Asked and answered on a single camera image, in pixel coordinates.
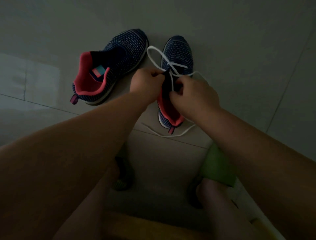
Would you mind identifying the person's left hand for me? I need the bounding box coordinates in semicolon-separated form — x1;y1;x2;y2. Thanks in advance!
129;67;165;105

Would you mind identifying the person's right forearm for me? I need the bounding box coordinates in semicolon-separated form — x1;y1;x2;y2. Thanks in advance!
200;107;316;240

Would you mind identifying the person's right leg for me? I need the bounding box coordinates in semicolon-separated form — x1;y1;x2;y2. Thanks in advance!
196;178;260;240

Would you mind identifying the person's left leg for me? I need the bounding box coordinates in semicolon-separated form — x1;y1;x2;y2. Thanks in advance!
53;165;119;240

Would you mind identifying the person's leg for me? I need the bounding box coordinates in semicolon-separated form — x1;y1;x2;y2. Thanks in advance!
53;165;119;240
196;178;260;240

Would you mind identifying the green foam slipper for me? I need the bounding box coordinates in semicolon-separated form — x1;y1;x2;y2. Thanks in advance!
113;156;135;191
188;142;237;209

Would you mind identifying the blue knit sneaker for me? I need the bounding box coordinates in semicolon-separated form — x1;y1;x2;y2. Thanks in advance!
70;29;149;106
157;35;194;135

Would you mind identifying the person's right hand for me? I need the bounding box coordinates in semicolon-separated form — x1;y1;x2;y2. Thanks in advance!
169;75;221;123

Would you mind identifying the person's left forearm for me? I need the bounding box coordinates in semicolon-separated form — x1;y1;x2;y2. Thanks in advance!
0;91;148;240

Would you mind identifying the white shoelace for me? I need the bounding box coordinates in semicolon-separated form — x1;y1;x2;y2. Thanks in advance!
141;45;208;138

